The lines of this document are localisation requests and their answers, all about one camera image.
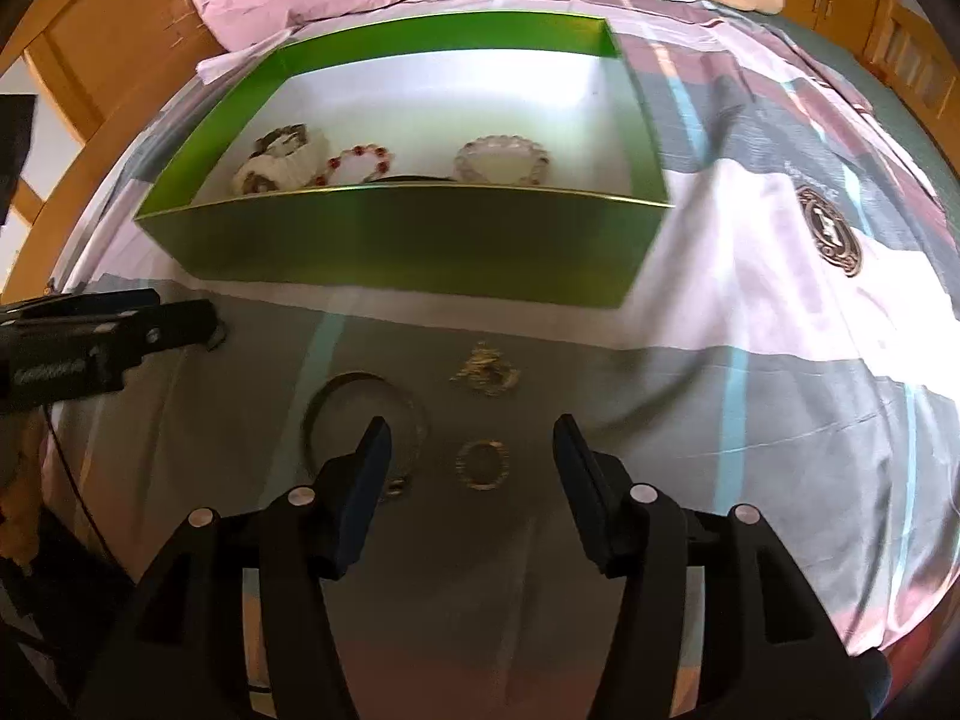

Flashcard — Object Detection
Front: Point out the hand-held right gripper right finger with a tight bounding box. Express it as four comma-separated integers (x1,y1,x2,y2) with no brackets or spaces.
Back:
553,414,893,720

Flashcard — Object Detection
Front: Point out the red bead bracelet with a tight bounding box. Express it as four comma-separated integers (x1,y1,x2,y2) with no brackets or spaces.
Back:
313,145,396,189

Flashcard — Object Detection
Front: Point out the plaid bed sheet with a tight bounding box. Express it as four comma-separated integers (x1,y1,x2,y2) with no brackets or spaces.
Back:
41,0,960,720

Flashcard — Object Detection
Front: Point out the wooden bed footboard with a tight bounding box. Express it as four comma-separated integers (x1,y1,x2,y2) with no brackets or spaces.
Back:
861,0,960,166

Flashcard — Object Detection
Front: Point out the green mattress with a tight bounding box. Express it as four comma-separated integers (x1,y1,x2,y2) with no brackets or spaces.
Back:
742,6,960,192

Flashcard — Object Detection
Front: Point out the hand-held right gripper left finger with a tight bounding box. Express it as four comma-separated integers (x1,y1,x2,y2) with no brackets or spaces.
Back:
75,416,392,720

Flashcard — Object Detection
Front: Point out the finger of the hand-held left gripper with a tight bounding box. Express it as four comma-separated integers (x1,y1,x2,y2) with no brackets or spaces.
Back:
97,298,220,372
0,288,163,322

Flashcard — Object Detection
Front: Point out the black cable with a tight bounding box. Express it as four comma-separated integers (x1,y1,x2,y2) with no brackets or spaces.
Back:
43,403,132,586

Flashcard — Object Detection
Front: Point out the brown bead bracelet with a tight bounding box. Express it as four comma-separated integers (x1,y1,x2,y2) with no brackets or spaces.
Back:
231,124,332,197

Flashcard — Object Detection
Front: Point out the pale pink bead bracelet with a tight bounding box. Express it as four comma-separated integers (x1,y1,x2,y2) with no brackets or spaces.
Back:
452,134,553,186

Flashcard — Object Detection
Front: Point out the wooden bed headboard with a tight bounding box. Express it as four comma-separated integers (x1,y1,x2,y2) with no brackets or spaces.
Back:
0,0,252,302

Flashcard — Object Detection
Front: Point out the thin metal bangle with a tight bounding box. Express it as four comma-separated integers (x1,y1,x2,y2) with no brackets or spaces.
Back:
298,370,434,497

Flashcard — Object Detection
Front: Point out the green cardboard box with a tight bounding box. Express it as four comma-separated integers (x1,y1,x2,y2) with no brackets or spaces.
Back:
133,10,674,311

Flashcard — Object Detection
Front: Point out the black flat object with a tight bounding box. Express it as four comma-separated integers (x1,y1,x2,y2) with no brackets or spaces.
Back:
0,94,38,227

